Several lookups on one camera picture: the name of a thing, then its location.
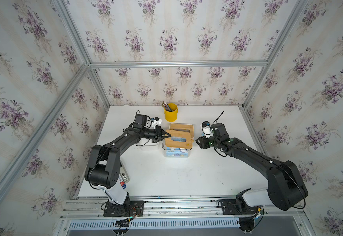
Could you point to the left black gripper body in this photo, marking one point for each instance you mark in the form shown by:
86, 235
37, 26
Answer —
151, 134

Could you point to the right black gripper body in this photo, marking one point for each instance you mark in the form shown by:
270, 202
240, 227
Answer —
211, 141

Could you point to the clear plastic tissue box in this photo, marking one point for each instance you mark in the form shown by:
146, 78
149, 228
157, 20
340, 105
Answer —
164, 146

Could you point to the bamboo tissue box lid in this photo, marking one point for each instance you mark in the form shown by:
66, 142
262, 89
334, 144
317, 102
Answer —
179, 139

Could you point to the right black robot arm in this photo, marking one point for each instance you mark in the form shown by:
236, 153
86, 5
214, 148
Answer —
285, 186

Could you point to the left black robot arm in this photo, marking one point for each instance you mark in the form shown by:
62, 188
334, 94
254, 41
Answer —
103, 168

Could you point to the white box with bamboo lid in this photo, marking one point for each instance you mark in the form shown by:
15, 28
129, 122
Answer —
189, 128

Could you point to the white plastic tray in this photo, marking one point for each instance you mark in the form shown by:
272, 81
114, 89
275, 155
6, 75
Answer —
147, 145

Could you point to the yellow metal pen bucket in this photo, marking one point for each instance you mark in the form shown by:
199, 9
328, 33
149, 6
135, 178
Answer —
171, 116

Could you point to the colored pencils bundle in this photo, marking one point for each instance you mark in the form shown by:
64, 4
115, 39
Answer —
166, 107

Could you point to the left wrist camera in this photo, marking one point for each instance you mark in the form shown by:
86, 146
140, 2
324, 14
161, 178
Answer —
156, 121

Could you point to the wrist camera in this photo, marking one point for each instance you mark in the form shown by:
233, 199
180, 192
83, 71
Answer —
206, 128
156, 121

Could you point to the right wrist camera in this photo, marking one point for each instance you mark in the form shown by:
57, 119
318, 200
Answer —
206, 128

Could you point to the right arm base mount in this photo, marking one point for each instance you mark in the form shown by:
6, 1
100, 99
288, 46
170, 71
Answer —
248, 217

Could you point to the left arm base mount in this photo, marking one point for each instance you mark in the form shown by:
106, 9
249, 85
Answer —
128, 212

